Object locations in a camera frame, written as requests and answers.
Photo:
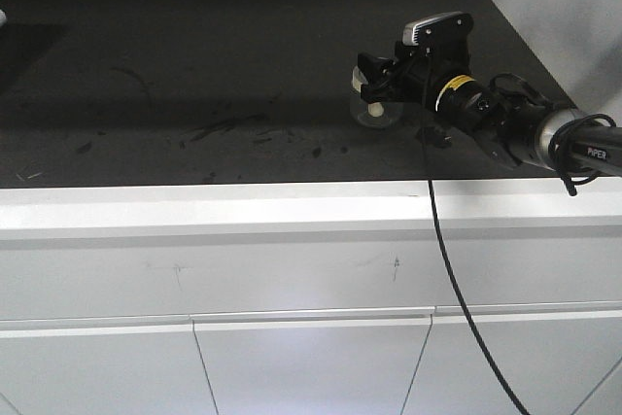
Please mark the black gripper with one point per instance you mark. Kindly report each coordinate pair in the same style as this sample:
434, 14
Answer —
437, 78

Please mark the glass jar with white lid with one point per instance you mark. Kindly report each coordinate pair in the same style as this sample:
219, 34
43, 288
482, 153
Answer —
378, 115

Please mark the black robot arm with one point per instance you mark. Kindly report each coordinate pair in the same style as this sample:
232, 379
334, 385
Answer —
511, 122

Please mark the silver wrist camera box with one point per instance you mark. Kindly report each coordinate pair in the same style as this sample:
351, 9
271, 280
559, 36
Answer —
437, 29

